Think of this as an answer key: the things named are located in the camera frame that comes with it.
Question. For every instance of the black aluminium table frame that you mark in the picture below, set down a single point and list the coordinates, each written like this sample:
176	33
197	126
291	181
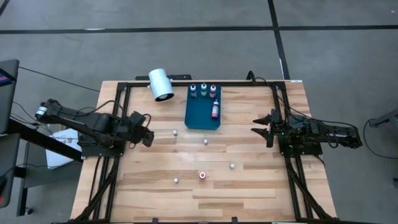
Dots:
236	83

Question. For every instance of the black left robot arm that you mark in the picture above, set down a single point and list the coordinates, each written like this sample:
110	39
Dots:
81	119

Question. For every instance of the green food colouring bottle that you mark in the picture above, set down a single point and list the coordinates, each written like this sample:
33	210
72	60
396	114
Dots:
203	90

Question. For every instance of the dark grey monitor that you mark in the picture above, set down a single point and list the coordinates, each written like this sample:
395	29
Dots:
7	102
9	161

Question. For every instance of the white corner label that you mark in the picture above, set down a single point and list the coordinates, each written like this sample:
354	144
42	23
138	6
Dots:
297	81

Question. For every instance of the black lamp mount bar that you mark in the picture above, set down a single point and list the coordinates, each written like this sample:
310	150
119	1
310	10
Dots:
180	76

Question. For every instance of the red food colouring bottle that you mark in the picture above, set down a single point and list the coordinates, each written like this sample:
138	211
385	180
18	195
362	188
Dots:
212	91

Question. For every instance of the dark-tipped food colouring bottle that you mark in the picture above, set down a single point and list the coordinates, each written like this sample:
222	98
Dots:
193	91

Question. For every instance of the black stand beam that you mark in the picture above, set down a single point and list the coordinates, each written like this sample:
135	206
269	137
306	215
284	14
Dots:
31	133

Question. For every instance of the white cylindrical spotlight lamp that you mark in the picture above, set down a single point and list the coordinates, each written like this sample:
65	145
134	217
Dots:
160	82

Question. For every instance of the pink-tipped red colouring bottle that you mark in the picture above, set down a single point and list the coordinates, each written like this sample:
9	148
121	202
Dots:
215	111

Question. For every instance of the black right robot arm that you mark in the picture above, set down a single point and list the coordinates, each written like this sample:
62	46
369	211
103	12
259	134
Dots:
326	132

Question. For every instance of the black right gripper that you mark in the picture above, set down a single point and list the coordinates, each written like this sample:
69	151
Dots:
278	129

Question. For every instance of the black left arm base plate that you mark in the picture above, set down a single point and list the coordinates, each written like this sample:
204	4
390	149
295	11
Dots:
102	152

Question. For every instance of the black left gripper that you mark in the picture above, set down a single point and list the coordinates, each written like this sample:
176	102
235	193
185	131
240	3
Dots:
140	124

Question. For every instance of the blue plastic tray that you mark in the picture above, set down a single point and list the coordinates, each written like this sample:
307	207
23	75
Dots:
200	115

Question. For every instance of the black table clamp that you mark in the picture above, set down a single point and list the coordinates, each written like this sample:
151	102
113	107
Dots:
154	220
234	220

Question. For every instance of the grey metal stand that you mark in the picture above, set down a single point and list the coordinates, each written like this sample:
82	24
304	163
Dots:
387	119

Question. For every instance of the black stand leg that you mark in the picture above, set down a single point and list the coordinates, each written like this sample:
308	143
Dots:
22	193

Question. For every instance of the orange food colouring bottle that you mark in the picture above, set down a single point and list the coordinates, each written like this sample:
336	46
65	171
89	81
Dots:
202	175

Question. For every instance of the white box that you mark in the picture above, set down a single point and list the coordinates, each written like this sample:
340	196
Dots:
60	155

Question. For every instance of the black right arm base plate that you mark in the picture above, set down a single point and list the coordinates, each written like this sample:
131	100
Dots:
304	152

